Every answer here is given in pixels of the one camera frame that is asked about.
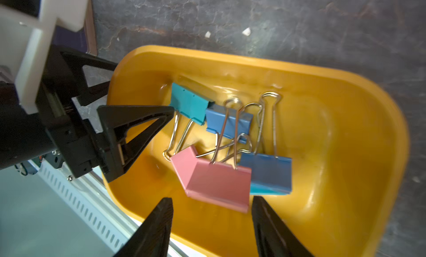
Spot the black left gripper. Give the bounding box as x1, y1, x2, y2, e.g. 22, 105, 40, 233
1, 45, 175, 183

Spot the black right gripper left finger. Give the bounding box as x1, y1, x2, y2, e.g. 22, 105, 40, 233
115, 198, 174, 257

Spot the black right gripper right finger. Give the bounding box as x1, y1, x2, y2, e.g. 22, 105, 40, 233
251, 196, 312, 257

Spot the teal binder clip bottom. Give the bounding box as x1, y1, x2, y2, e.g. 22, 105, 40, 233
250, 184, 291, 196

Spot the teal binder clip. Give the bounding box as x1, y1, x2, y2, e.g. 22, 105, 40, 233
162, 82, 215, 162
250, 184, 291, 196

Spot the blue binder clip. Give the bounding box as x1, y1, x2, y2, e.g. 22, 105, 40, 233
206, 97, 253, 150
219, 91, 293, 194

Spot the pink binder clip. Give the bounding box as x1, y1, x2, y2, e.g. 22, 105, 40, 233
170, 145, 252, 213

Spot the yellow plastic tray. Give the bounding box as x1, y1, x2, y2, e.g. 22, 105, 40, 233
106, 46, 409, 257

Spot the aluminium front rail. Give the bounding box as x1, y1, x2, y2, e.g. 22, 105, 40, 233
26, 158, 200, 257

